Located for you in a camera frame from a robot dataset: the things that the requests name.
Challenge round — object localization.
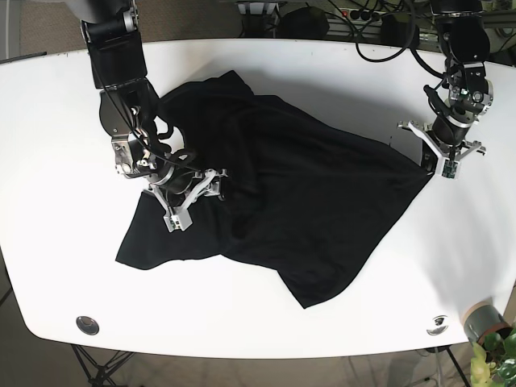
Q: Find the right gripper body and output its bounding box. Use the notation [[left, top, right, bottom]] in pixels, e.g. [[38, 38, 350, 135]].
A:
[[111, 134, 227, 232]]

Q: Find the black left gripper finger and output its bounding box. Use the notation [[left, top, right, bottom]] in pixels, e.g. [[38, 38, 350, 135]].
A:
[[422, 144, 438, 172]]

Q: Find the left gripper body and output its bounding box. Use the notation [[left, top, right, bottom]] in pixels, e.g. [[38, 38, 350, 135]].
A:
[[397, 80, 493, 180]]

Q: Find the black printed T-shirt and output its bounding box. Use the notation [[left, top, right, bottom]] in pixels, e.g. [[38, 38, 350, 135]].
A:
[[116, 71, 432, 308]]

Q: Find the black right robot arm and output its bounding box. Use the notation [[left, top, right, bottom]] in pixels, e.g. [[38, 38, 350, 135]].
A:
[[66, 1, 227, 232]]

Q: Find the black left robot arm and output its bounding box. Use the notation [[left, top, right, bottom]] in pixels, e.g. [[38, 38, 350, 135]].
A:
[[371, 1, 493, 179]]

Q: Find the left metal table grommet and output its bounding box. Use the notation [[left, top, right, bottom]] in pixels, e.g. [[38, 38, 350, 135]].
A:
[[76, 316, 100, 335]]

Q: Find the metal table grommet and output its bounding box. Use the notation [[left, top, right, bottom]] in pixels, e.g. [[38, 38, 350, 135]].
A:
[[76, 316, 100, 335], [426, 315, 449, 336]]

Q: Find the grey plant pot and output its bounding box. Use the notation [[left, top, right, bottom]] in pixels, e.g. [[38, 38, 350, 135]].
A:
[[461, 302, 512, 345]]

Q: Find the right metal table grommet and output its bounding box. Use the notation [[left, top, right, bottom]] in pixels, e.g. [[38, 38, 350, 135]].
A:
[[426, 315, 449, 336]]

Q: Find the green potted plant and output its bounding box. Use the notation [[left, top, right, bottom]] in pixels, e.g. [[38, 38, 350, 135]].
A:
[[470, 329, 515, 387]]

